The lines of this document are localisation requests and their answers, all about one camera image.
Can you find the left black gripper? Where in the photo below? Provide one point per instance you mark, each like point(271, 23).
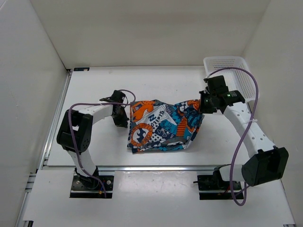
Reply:
point(122, 123)

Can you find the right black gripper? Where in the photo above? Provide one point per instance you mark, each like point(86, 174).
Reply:
point(203, 109)

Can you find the colourful patterned shorts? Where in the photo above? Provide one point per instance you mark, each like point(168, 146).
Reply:
point(159, 126)

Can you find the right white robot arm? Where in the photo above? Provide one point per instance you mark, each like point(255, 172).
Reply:
point(266, 161)

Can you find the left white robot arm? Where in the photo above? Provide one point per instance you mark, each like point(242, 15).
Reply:
point(75, 131)

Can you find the white plastic basket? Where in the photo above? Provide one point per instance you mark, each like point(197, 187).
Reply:
point(231, 67)

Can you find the small black label sticker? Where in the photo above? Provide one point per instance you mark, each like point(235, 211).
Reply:
point(81, 69)

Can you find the right aluminium rail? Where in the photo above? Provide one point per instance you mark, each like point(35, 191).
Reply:
point(252, 119)

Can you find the front aluminium rail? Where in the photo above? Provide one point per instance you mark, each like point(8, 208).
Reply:
point(157, 168)

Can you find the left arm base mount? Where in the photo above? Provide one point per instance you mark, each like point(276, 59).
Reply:
point(81, 188)

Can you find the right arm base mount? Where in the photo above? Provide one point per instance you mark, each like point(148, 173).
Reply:
point(210, 189)

